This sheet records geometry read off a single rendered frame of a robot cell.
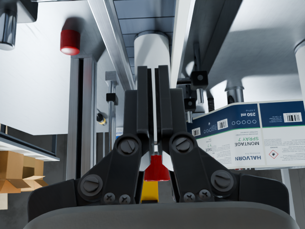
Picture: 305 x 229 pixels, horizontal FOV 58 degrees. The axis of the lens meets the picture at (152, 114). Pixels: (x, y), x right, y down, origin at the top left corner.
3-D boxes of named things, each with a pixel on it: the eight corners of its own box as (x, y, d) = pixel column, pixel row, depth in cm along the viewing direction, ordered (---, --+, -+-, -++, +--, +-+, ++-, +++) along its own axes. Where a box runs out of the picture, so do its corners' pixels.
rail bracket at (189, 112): (192, 78, 72) (195, 123, 69) (168, 79, 72) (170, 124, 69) (194, 74, 69) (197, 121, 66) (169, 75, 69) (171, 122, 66)
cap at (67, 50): (56, 31, 47) (55, 48, 46) (74, 27, 46) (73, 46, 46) (67, 40, 50) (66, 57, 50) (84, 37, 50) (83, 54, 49)
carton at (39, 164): (52, 160, 366) (51, 189, 357) (17, 161, 363) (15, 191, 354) (42, 158, 328) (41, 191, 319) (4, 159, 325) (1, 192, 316)
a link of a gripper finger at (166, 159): (159, 213, 13) (155, 99, 17) (227, 211, 13) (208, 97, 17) (159, 191, 10) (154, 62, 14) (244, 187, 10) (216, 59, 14)
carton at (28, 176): (48, 157, 326) (46, 190, 317) (10, 159, 325) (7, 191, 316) (32, 154, 282) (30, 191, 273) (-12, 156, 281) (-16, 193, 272)
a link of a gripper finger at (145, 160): (89, 215, 13) (100, 102, 17) (156, 213, 13) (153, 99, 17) (70, 193, 10) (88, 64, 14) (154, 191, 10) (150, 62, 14)
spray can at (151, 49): (169, 46, 43) (176, 180, 38) (136, 48, 44) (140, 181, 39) (168, 28, 38) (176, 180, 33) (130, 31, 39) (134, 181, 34)
